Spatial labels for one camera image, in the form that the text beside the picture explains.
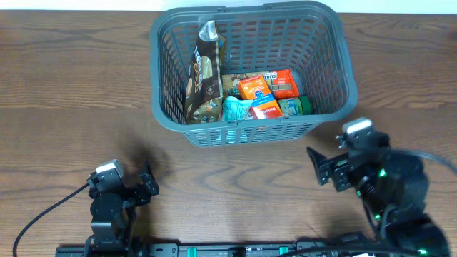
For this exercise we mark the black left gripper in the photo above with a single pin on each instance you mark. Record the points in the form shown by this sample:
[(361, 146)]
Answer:
[(151, 183)]

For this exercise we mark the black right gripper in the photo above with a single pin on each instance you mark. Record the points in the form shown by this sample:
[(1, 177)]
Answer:
[(335, 171)]

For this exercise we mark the green lid jar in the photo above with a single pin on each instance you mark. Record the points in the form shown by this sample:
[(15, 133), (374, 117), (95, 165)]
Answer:
[(296, 106)]

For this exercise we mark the orange Redoxon box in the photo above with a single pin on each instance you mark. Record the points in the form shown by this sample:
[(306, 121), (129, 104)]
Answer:
[(264, 105)]

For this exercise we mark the Nescafe Gold coffee bag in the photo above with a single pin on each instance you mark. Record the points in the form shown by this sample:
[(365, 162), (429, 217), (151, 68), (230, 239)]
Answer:
[(204, 89)]

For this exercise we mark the light green packet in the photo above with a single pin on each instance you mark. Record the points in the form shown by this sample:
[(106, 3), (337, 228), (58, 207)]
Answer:
[(234, 109)]

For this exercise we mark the San Remo spaghetti packet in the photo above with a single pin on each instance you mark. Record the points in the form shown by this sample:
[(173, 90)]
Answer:
[(280, 82)]

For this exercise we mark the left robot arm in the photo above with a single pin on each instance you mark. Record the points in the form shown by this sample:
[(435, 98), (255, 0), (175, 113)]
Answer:
[(113, 210)]

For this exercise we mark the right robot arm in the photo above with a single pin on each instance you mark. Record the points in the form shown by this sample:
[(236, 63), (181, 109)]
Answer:
[(393, 188)]

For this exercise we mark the grey plastic basket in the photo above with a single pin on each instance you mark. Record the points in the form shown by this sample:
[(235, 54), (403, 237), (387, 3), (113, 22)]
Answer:
[(303, 36)]

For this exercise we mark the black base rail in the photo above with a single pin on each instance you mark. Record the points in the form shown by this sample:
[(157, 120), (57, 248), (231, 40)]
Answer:
[(227, 250)]

